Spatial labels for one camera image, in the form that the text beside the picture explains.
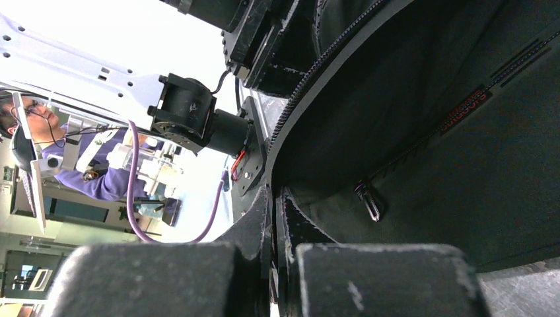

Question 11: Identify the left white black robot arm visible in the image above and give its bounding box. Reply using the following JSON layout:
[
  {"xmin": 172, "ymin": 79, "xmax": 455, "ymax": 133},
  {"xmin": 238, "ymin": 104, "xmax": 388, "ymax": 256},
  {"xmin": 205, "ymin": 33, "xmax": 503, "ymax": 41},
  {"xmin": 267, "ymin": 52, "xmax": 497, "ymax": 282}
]
[{"xmin": 1, "ymin": 1, "xmax": 317, "ymax": 156}]

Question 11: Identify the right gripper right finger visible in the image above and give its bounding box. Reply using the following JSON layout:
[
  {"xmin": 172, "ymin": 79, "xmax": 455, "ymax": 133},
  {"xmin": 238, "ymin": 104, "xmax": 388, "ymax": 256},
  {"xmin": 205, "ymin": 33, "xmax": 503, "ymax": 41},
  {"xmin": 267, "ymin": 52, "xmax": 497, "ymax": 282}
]
[{"xmin": 275, "ymin": 189, "xmax": 491, "ymax": 316}]

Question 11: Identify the black zip jacket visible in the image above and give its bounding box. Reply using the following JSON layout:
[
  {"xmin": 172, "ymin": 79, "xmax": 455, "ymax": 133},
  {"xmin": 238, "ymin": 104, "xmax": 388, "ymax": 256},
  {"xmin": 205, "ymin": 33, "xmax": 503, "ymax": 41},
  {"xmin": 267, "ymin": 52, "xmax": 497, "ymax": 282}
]
[{"xmin": 267, "ymin": 1, "xmax": 559, "ymax": 271}]

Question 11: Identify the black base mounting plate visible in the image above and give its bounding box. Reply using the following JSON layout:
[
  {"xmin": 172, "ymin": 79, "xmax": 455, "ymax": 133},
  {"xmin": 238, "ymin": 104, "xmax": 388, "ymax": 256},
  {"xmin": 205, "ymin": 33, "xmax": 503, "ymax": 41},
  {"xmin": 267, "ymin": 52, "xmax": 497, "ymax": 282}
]
[{"xmin": 232, "ymin": 96, "xmax": 268, "ymax": 197}]

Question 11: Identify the person in purple shirt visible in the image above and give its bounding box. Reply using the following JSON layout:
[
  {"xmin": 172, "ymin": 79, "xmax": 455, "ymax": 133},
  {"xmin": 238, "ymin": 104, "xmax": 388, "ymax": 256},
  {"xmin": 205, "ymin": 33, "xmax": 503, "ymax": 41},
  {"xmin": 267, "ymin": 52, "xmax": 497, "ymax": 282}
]
[{"xmin": 0, "ymin": 89, "xmax": 172, "ymax": 202}]

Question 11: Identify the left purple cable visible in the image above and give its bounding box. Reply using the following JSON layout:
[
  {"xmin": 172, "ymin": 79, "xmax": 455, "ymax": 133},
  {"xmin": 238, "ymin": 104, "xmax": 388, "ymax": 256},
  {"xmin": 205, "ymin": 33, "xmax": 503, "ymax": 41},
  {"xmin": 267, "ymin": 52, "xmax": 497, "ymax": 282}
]
[{"xmin": 127, "ymin": 120, "xmax": 229, "ymax": 245}]

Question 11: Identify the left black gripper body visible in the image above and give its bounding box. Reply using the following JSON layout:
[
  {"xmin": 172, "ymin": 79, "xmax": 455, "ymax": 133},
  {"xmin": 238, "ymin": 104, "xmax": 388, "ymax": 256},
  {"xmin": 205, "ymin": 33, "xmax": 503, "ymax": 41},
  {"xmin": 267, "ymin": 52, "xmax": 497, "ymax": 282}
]
[{"xmin": 166, "ymin": 0, "xmax": 318, "ymax": 98}]

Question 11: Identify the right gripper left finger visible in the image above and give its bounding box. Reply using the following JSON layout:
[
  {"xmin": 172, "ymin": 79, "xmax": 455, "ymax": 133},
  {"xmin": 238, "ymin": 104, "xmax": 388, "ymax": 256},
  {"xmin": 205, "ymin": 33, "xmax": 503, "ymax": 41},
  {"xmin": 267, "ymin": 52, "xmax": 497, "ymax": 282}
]
[{"xmin": 41, "ymin": 186, "xmax": 271, "ymax": 316}]

